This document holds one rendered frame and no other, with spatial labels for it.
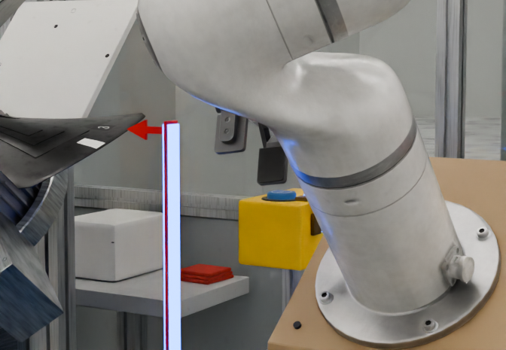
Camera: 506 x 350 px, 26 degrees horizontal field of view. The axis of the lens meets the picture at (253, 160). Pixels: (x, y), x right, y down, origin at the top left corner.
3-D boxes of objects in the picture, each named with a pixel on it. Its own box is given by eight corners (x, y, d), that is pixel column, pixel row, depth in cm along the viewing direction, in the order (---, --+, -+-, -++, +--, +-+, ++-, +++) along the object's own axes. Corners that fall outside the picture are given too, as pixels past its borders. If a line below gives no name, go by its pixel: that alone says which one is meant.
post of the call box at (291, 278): (291, 340, 158) (292, 255, 157) (310, 342, 157) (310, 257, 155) (281, 345, 155) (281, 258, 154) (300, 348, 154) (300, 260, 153)
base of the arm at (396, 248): (531, 222, 110) (490, 83, 99) (449, 371, 100) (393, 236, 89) (372, 192, 122) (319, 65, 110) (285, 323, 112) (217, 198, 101)
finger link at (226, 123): (236, 74, 104) (231, 140, 102) (251, 88, 107) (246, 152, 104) (207, 79, 105) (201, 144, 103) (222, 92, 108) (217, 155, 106)
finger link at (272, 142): (288, 120, 114) (284, 181, 111) (300, 131, 116) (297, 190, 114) (260, 123, 115) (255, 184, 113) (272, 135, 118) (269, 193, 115)
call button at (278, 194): (275, 200, 153) (275, 187, 153) (301, 202, 151) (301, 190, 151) (261, 203, 149) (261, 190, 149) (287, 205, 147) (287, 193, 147)
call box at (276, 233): (291, 256, 164) (291, 186, 163) (352, 263, 159) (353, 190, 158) (237, 275, 151) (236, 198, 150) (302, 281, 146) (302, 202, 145)
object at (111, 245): (102, 260, 219) (102, 205, 218) (169, 268, 211) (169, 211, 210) (46, 275, 205) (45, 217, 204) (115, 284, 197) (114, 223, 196)
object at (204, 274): (199, 272, 207) (199, 262, 206) (234, 278, 202) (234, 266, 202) (172, 280, 200) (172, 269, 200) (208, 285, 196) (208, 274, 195)
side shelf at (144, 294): (95, 273, 221) (94, 259, 221) (248, 293, 203) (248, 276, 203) (13, 296, 200) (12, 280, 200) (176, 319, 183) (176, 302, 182)
